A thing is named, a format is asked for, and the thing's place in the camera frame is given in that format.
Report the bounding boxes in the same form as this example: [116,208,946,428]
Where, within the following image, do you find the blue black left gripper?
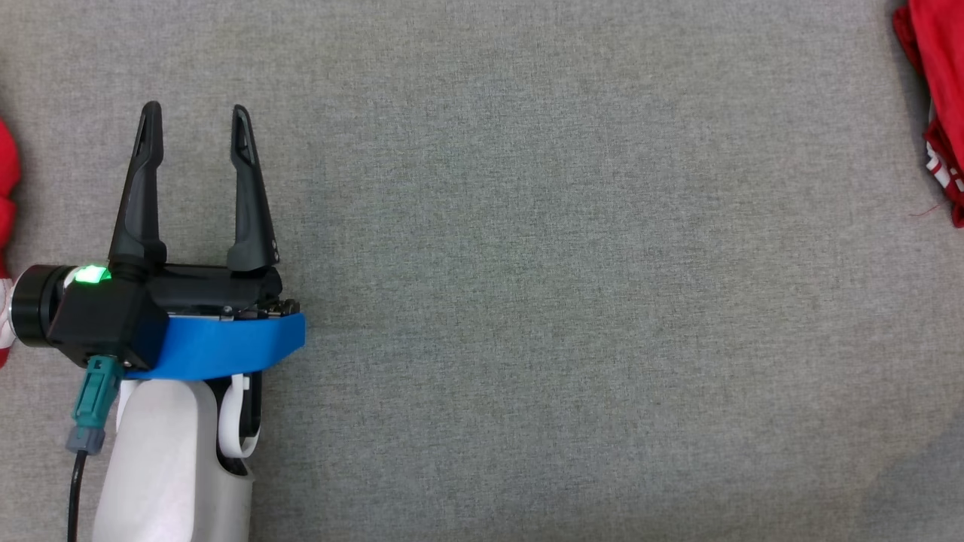
[108,100,307,381]

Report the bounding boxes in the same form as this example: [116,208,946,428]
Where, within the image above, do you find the red white lettered shorts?
[0,117,23,370]

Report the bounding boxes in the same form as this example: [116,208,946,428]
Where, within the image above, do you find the red white jersey shirt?
[892,0,964,229]

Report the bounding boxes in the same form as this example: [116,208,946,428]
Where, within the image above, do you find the teal plug left camera cable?
[66,355,124,542]

